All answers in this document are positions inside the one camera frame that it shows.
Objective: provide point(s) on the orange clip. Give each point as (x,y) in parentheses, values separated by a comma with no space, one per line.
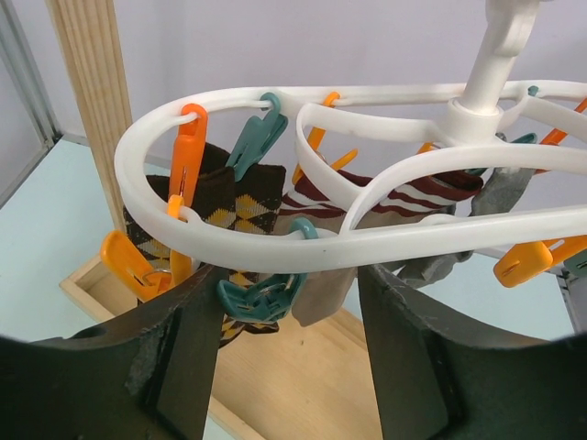
(144,265)
(525,261)
(188,152)

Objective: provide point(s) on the grey sock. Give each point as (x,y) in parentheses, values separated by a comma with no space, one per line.
(502,191)
(420,272)

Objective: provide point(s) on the brown argyle sock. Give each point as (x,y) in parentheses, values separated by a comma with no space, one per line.
(258,200)
(214,201)

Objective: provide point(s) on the wooden drying rack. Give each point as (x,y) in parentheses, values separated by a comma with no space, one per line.
(88,35)

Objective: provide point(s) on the teal clip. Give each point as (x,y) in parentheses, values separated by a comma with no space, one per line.
(257,137)
(265,302)

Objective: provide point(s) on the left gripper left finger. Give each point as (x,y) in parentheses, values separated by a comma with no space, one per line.
(145,374)

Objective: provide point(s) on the tan striped sock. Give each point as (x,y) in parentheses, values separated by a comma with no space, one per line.
(327,284)
(412,201)

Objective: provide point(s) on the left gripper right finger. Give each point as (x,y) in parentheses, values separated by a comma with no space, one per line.
(440,374)

